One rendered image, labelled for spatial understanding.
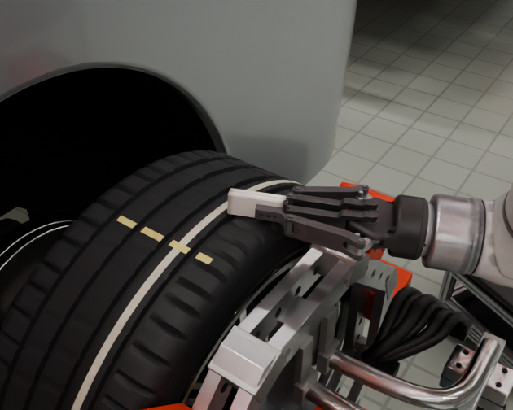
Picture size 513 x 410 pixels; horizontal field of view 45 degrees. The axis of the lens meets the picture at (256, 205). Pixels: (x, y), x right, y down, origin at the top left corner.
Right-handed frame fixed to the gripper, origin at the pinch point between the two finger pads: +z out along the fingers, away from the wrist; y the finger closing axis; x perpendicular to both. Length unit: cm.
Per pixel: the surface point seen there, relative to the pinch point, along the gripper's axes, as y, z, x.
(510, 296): 83, -65, -77
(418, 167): 199, -47, -103
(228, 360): -16.7, -0.5, -9.4
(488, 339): 1.0, -32.3, -16.8
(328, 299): -5.4, -10.4, -8.6
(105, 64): 12.9, 23.7, 10.3
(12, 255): 5.4, 38.7, -19.9
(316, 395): -11.5, -10.6, -19.0
